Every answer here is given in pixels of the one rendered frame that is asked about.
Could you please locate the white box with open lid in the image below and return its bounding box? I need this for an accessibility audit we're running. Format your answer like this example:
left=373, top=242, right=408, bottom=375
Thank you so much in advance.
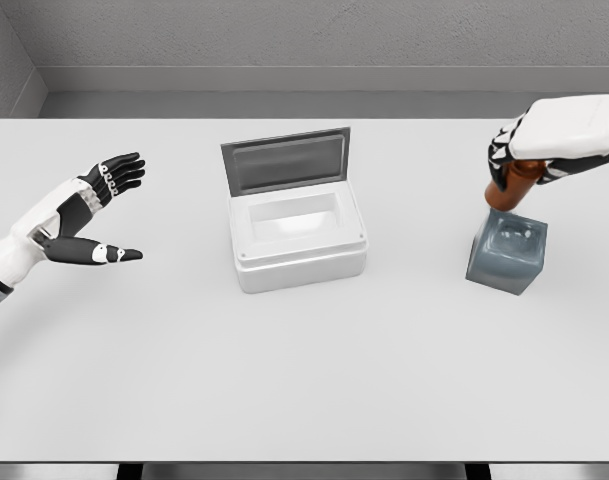
left=219, top=125, right=370, bottom=295

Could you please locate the grey square holder block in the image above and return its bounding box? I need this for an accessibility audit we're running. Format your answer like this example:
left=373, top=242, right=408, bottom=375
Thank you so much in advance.
left=465, top=207, right=550, bottom=297

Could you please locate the brown bottle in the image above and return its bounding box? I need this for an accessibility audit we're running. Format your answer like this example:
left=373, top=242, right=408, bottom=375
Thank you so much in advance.
left=483, top=158, right=549, bottom=211

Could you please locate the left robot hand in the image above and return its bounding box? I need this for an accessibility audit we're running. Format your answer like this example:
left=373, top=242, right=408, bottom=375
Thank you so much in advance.
left=8, top=152, right=147, bottom=266

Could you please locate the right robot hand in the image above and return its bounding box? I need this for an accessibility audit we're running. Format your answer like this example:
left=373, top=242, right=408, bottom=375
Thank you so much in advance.
left=485, top=94, right=609, bottom=192

